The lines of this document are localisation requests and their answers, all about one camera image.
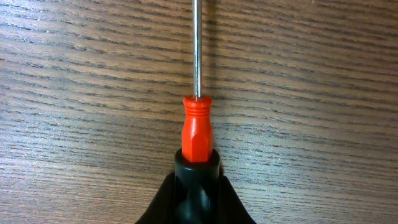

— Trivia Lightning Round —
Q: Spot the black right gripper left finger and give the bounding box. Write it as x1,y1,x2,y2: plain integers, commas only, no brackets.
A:
136,173,175,224

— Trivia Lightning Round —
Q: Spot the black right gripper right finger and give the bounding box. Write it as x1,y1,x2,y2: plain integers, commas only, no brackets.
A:
218,176,256,224

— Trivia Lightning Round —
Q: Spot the red and black screwdriver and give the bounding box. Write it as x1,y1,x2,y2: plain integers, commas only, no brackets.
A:
175,0,220,223

